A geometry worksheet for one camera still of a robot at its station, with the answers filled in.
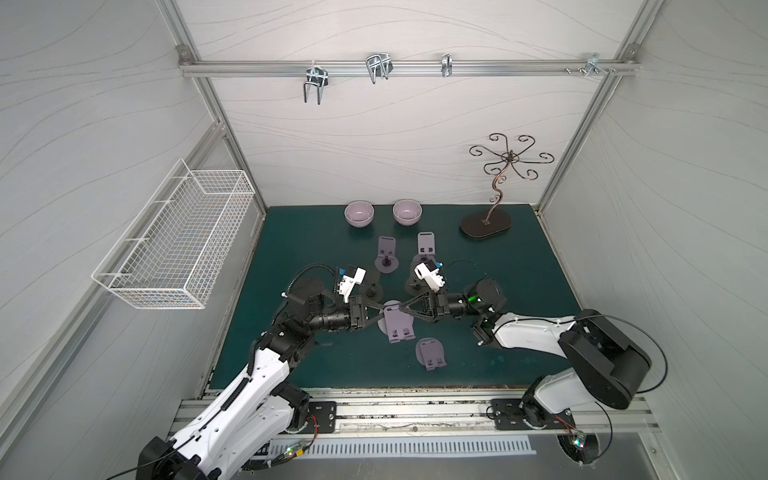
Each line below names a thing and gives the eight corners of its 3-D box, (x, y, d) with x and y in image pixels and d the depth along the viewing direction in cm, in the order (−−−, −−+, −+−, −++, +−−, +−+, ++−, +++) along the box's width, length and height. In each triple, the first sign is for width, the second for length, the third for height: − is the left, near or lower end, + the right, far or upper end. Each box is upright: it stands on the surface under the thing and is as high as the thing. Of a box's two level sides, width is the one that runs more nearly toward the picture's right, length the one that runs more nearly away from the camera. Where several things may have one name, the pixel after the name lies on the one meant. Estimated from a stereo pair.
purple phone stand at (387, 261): (376, 273, 103) (374, 255, 95) (376, 253, 109) (375, 235, 101) (397, 273, 103) (398, 255, 95) (397, 253, 109) (398, 235, 101)
